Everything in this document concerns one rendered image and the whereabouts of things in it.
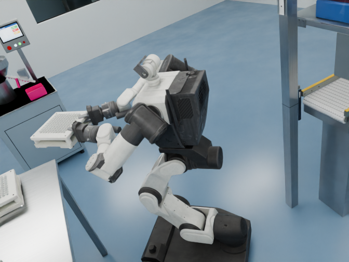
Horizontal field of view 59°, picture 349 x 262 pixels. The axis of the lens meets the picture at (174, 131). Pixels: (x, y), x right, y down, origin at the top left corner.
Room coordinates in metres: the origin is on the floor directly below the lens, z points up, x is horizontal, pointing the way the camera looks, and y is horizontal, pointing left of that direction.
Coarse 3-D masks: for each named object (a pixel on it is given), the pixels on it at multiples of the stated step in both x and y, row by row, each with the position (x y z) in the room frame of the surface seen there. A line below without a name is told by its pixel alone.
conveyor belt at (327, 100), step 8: (344, 80) 1.41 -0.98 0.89; (320, 88) 1.40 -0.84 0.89; (328, 88) 1.37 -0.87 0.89; (336, 88) 1.35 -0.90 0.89; (344, 88) 1.33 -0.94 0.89; (312, 96) 1.35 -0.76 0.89; (320, 96) 1.33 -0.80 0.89; (328, 96) 1.31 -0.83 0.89; (336, 96) 1.29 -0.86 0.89; (344, 96) 1.27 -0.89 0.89; (312, 104) 1.30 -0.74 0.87; (320, 104) 1.26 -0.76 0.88; (328, 104) 1.24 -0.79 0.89; (336, 104) 1.22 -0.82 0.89; (344, 104) 1.20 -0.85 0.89; (328, 112) 1.20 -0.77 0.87; (336, 112) 1.17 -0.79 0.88
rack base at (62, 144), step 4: (88, 124) 1.51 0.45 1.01; (72, 136) 1.42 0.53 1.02; (40, 140) 1.48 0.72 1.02; (44, 140) 1.47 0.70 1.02; (48, 140) 1.45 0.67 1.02; (52, 140) 1.44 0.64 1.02; (56, 140) 1.43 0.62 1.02; (60, 140) 1.42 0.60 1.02; (64, 140) 1.40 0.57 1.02; (72, 140) 1.38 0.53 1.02; (76, 140) 1.40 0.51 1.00; (36, 144) 1.45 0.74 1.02; (40, 144) 1.44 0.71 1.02; (44, 144) 1.43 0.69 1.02; (48, 144) 1.42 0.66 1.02; (52, 144) 1.40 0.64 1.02; (56, 144) 1.39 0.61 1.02; (60, 144) 1.38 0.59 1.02; (64, 144) 1.37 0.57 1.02; (72, 144) 1.36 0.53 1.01
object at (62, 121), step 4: (56, 116) 1.59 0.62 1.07; (60, 116) 1.58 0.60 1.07; (64, 116) 1.57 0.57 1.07; (68, 116) 1.56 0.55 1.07; (72, 116) 1.54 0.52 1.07; (56, 120) 1.55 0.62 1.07; (60, 120) 1.54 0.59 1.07; (64, 120) 1.53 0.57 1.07; (68, 120) 1.51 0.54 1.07; (52, 124) 1.52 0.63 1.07; (56, 124) 1.50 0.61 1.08; (60, 124) 1.50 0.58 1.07; (64, 124) 1.47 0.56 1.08; (44, 128) 1.49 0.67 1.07; (48, 128) 1.49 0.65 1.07; (52, 128) 1.47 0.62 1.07; (56, 128) 1.47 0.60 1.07; (60, 128) 1.44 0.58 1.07
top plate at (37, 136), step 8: (56, 112) 1.67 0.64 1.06; (64, 112) 1.64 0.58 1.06; (72, 112) 1.61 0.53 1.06; (80, 112) 1.58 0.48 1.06; (48, 120) 1.60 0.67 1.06; (80, 120) 1.49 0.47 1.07; (40, 128) 1.53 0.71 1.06; (32, 136) 1.46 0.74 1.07; (40, 136) 1.44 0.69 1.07; (48, 136) 1.41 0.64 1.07; (56, 136) 1.39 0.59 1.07; (64, 136) 1.37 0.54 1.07
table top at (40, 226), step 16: (32, 176) 1.37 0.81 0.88; (48, 176) 1.33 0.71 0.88; (32, 192) 1.24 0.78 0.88; (48, 192) 1.20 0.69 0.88; (16, 208) 1.15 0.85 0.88; (32, 208) 1.12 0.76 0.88; (48, 208) 1.09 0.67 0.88; (64, 208) 1.07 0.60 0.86; (0, 224) 1.08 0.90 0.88; (16, 224) 1.05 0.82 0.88; (32, 224) 1.02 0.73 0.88; (48, 224) 0.99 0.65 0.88; (64, 224) 0.96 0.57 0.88; (0, 240) 0.98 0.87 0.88; (16, 240) 0.95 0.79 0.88; (32, 240) 0.92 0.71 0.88; (48, 240) 0.90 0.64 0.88; (64, 240) 0.87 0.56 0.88; (0, 256) 0.89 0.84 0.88; (16, 256) 0.86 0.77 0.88; (32, 256) 0.84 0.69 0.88; (48, 256) 0.82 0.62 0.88; (64, 256) 0.79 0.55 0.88
